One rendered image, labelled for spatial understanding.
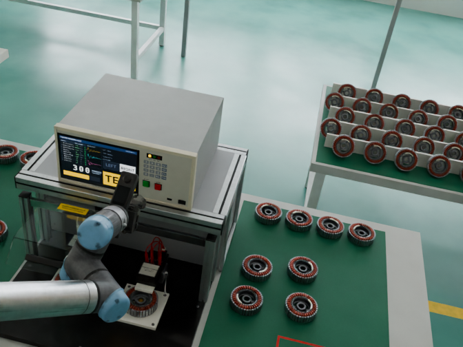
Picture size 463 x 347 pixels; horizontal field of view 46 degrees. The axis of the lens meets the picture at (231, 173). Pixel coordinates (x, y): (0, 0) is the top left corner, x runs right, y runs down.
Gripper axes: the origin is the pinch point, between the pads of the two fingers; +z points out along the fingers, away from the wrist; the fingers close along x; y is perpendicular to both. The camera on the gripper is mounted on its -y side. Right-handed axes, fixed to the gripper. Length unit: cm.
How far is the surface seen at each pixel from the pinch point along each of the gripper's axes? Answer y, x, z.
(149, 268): 27.9, 3.7, 15.4
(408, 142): -21, 99, 141
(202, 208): 2.9, 17.7, 11.5
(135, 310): 38.6, 3.5, 5.8
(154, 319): 41.1, 9.7, 8.1
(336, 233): 15, 66, 65
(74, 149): -8.7, -23.0, 3.8
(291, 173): 24, 44, 232
